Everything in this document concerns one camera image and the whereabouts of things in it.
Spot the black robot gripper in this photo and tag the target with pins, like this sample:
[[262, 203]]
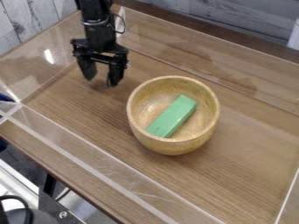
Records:
[[99, 48]]

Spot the green rectangular block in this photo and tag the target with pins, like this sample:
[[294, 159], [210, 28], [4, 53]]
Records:
[[172, 118]]

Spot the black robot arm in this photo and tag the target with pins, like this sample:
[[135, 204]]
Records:
[[95, 9]]

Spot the brown wooden bowl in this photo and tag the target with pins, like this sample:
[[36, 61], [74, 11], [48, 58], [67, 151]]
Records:
[[150, 100]]

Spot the blue object at left edge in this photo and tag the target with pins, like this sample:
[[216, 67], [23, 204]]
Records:
[[6, 98]]

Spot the black table leg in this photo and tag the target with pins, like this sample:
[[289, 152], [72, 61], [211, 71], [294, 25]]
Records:
[[50, 184]]

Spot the clear acrylic enclosure wall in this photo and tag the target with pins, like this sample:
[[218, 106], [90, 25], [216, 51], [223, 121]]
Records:
[[68, 123]]

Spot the black metal bracket with screw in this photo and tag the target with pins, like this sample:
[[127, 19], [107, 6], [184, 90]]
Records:
[[56, 210]]

